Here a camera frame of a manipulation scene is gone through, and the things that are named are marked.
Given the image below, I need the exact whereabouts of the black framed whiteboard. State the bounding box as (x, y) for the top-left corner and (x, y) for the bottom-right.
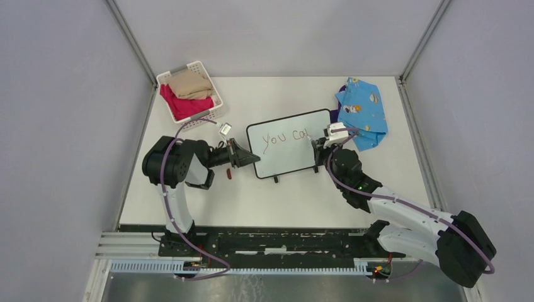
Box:
(246, 109), (331, 179)

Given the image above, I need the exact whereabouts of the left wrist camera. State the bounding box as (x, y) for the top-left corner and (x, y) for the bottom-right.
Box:
(219, 123), (232, 139)

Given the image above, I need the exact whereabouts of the purple cable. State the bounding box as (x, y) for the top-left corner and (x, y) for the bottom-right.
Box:
(160, 118), (232, 282)
(325, 126), (496, 282)

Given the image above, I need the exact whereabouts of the purple cloth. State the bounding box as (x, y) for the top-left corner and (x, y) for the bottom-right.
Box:
(330, 84), (347, 123)

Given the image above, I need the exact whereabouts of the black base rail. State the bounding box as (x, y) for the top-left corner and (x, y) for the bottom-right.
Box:
(158, 226), (405, 274)

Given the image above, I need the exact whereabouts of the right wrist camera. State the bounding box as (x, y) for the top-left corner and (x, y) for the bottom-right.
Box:
(324, 122), (349, 148)

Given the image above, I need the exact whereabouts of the white plastic basket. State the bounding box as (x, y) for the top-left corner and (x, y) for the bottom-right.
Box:
(156, 60), (225, 129)

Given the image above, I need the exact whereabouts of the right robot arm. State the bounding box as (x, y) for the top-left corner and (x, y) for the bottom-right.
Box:
(311, 138), (496, 288)

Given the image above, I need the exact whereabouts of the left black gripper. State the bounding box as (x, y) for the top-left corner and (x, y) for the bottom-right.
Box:
(206, 138), (260, 168)

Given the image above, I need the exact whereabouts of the magenta cloth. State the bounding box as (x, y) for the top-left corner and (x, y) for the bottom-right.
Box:
(160, 84), (213, 121)

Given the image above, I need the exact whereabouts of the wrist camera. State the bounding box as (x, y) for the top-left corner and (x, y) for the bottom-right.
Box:
(324, 122), (349, 148)
(219, 123), (232, 139)

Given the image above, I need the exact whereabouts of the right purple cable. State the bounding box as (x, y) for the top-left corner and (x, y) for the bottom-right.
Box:
(325, 126), (496, 282)

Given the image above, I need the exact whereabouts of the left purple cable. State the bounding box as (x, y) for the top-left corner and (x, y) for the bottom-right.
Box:
(160, 118), (232, 282)

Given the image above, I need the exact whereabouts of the beige folded cloth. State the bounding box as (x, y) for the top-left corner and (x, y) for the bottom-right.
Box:
(167, 70), (213, 99)

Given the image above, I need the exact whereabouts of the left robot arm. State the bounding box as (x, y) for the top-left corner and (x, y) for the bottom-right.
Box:
(142, 136), (261, 257)

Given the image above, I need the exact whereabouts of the blue patterned cloth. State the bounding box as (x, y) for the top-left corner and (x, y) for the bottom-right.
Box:
(335, 77), (389, 152)

